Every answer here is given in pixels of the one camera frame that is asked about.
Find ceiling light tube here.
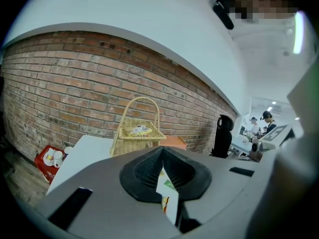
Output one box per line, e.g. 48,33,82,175
292,12,305,55

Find orange cardboard box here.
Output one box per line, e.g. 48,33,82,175
159,135,188,150

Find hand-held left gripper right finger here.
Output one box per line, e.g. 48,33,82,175
163,145,279,234

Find red box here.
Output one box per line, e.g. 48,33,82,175
34,144,68,185

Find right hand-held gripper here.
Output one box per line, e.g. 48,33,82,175
250,124,297,163

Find black head camera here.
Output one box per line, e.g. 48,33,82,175
211,0,235,31

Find beige snack packet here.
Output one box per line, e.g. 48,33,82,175
160,195,170,213

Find white plate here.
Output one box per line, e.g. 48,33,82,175
43,150,54,164

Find person's face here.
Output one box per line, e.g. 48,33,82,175
228,0,300,22

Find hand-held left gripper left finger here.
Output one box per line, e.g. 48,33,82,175
36,145,186,239

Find two-tier wicker basket stand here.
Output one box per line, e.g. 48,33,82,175
110,96,167,158

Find black chair with round headrest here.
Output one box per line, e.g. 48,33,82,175
211,114,235,159

